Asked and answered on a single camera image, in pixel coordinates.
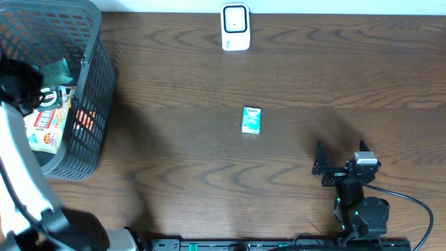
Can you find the small teal tissue pack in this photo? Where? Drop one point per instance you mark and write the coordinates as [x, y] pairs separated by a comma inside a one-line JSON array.
[[251, 122]]

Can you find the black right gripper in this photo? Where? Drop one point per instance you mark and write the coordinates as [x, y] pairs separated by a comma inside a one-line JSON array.
[[335, 174]]

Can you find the dark grey plastic basket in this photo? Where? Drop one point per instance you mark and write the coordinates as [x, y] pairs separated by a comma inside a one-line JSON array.
[[43, 32]]

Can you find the white barcode scanner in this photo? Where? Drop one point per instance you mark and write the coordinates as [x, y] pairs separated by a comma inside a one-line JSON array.
[[235, 27]]

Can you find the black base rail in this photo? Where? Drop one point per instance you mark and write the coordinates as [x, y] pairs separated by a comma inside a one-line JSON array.
[[171, 244]]

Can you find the yellow wet wipes pack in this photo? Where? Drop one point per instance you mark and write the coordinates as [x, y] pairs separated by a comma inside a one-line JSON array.
[[44, 130]]

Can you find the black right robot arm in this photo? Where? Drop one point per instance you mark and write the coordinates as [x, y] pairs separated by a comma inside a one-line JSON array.
[[362, 218]]

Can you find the dark green round-logo box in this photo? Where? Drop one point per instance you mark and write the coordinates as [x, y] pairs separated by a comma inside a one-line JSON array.
[[52, 99]]

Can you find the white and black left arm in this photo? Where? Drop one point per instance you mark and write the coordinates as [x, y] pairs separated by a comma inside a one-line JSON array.
[[32, 216]]

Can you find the teal snack wrapper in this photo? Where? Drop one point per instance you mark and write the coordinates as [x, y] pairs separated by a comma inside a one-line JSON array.
[[56, 73]]

